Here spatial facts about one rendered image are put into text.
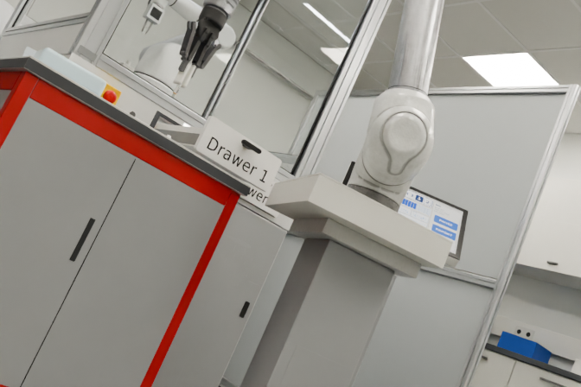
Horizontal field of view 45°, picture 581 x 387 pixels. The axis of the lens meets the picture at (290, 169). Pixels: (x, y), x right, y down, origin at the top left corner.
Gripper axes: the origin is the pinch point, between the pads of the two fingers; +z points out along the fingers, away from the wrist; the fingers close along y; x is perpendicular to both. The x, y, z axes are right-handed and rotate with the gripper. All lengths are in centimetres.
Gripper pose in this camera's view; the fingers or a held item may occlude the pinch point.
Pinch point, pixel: (184, 74)
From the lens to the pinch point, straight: 198.5
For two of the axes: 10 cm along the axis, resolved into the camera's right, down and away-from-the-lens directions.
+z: -4.1, 8.9, -2.0
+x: -7.4, -1.9, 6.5
